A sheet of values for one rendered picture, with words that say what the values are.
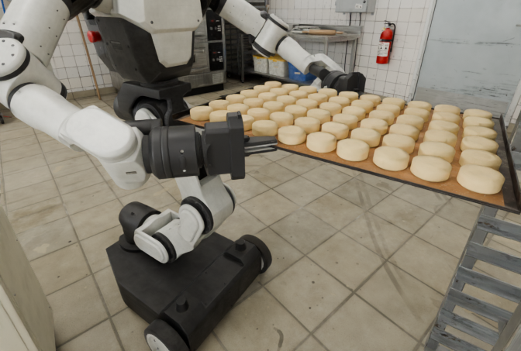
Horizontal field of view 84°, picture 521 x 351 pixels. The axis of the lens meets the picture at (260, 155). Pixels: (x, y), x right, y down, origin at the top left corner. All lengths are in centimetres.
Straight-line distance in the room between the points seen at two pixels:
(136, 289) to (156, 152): 97
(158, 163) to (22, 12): 41
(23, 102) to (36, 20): 19
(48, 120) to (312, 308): 123
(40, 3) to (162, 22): 27
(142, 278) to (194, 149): 100
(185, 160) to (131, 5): 48
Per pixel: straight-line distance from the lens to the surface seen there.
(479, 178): 47
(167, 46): 90
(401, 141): 54
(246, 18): 110
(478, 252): 101
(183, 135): 48
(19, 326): 113
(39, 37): 72
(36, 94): 62
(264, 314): 143
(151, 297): 133
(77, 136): 50
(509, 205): 47
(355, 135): 54
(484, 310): 113
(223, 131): 48
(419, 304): 162
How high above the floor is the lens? 117
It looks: 26 degrees down
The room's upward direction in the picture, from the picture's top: straight up
